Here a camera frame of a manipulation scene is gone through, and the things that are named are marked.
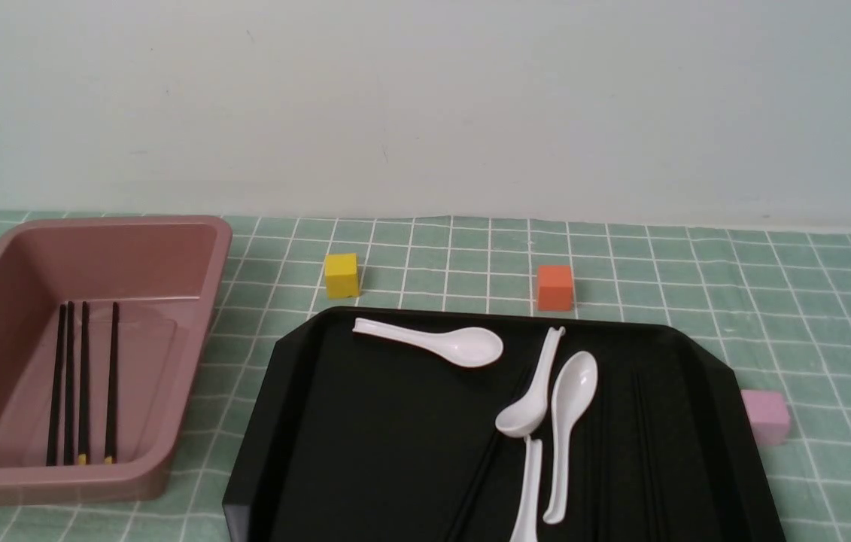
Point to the white spoon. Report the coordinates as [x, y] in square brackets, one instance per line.
[523, 416]
[574, 390]
[524, 528]
[470, 347]

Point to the white spoon bottom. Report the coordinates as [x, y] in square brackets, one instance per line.
[524, 528]

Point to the yellow cube block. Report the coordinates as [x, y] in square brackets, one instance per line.
[341, 276]

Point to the orange cube block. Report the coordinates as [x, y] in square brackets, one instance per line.
[554, 288]

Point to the black plastic tray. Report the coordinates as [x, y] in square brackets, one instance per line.
[358, 438]

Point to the black chopstick yellow tip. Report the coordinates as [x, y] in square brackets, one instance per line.
[113, 385]
[84, 388]

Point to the pink cube block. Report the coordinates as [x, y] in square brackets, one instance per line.
[768, 415]

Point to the green checkered tablecloth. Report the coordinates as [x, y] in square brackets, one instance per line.
[774, 305]

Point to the pink plastic bin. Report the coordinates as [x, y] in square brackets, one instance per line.
[165, 273]

